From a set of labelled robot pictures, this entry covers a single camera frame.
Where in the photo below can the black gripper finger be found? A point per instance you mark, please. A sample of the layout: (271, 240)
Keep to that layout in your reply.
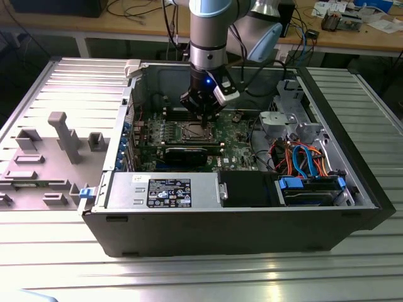
(215, 111)
(190, 102)

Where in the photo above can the silver CPU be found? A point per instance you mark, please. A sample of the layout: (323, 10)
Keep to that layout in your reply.
(193, 132)

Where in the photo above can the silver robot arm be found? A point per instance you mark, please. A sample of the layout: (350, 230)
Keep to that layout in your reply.
(207, 31)

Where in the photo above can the CPU socket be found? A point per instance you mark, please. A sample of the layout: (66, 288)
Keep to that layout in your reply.
(182, 138)

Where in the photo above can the round coin battery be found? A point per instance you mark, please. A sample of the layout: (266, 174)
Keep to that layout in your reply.
(237, 118)

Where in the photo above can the green RAM stick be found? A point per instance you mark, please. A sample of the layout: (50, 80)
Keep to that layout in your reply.
(192, 143)

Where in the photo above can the green motherboard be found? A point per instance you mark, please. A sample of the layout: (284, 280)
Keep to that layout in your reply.
(233, 148)

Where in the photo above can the black graphics card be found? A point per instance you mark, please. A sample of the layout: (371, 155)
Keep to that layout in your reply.
(185, 157)

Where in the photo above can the metal drive cage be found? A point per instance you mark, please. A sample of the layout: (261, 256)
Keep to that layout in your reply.
(277, 121)

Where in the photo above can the pale grey case latch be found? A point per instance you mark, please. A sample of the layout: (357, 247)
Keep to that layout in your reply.
(132, 67)

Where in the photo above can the silver power supply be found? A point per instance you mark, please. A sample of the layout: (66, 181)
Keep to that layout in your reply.
(126, 188)

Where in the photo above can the wooden desk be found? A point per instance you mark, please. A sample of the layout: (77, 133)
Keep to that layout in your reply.
(110, 26)

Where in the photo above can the black PC case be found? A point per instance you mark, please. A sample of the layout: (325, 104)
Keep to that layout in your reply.
(220, 232)

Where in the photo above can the small black adapter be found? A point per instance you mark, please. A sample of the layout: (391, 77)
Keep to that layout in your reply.
(313, 33)

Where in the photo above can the hard disk in blue carrier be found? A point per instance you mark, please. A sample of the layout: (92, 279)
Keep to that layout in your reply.
(308, 195)

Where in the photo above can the blue case latch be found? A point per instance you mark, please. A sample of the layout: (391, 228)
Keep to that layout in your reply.
(86, 193)

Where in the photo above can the brown coil component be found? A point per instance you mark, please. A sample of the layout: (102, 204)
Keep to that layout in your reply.
(330, 22)

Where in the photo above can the grey parts rack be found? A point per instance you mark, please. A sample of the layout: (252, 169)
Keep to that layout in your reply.
(47, 170)

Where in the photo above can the grey electronics box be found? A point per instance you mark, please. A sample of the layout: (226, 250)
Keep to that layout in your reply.
(351, 22)

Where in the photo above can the black computer tower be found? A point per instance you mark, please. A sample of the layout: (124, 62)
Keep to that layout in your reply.
(56, 7)

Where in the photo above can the white paper sheet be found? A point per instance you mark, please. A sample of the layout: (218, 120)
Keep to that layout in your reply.
(384, 25)

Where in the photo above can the blue box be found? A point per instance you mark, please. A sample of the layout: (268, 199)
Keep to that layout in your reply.
(374, 3)

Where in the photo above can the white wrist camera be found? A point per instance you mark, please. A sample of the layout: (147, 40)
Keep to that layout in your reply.
(226, 94)

